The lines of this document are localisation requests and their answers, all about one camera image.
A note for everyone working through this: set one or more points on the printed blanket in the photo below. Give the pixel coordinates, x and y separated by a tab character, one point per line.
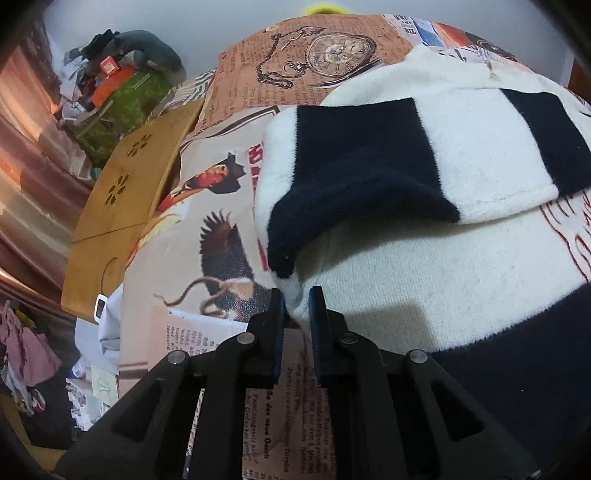
286	60

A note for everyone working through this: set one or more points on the pink garment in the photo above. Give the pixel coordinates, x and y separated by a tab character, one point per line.
27	346

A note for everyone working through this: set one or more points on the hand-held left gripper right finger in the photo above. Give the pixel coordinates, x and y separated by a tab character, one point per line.
316	323

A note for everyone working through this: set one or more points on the yellow object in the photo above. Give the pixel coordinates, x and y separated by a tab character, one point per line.
325	8

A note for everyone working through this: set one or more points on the orange box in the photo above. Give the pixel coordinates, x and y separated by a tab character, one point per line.
108	90

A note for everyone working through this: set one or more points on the crumpled printed papers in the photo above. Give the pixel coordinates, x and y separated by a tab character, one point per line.
87	397

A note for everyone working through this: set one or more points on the wooden folding table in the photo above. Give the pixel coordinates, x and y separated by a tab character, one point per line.
129	184

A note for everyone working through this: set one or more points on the wooden door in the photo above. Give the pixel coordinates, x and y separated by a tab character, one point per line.
581	81

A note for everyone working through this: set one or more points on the small red box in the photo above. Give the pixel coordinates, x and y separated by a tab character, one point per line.
110	66

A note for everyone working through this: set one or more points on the white cloth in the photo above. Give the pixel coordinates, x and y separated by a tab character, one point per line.
104	344

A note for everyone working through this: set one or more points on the pink curtain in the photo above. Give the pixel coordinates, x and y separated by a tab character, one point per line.
27	184

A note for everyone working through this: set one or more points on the grey plush toy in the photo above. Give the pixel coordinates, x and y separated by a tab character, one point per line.
152	50

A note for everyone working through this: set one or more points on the white and black striped sweater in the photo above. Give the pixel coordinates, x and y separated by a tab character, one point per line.
461	138

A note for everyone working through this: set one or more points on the small white timer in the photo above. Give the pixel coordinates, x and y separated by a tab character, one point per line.
100	309

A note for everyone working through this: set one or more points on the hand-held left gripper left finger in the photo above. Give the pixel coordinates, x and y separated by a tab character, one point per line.
278	323

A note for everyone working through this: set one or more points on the green patterned bag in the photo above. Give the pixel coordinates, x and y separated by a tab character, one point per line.
131	101

